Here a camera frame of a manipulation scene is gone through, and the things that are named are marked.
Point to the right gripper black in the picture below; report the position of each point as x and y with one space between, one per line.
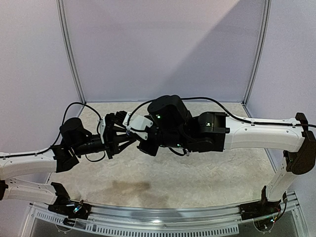
144 144

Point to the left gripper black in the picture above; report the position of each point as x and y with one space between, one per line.
110 144

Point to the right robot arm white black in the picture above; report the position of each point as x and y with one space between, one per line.
170 124

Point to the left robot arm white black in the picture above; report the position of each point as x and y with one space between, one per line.
76 141

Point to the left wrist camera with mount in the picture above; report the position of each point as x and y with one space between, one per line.
108 121

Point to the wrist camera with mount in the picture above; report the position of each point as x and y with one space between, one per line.
136 125
108 121

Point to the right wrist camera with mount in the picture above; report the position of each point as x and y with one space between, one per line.
136 125

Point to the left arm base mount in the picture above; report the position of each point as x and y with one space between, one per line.
65 206

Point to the aluminium front rail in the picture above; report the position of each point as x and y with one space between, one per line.
115 221

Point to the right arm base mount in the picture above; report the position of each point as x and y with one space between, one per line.
262 208

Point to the left aluminium frame post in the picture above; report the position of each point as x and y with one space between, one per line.
69 51

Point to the aluminium frame post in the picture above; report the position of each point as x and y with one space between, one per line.
69 51
258 54

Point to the right aluminium frame post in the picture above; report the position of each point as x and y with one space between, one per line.
258 54

